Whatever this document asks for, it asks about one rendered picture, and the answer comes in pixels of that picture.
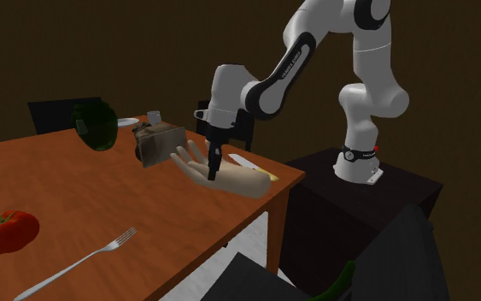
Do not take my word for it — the beige mannequin hand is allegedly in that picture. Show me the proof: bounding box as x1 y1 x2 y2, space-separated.
169 139 273 199

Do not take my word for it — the brown grey box-shaped object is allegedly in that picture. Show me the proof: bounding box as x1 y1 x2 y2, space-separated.
132 121 188 169

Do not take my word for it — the dark green glass vase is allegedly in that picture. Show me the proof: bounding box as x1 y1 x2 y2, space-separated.
71 101 120 152

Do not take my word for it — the brown wooden table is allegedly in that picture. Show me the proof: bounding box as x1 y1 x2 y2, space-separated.
0 114 307 301

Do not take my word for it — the dark robot stand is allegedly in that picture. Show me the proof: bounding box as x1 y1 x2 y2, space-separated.
279 146 445 298

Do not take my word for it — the silver fork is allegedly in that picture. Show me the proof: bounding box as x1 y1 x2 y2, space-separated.
13 227 138 301

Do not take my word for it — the green cucumber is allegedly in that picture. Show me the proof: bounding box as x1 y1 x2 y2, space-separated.
305 260 357 301

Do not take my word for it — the red tomato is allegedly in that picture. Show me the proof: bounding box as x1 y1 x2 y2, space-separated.
0 210 41 256

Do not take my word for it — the yellow-handled knife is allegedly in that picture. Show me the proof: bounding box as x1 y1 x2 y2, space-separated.
227 153 280 183

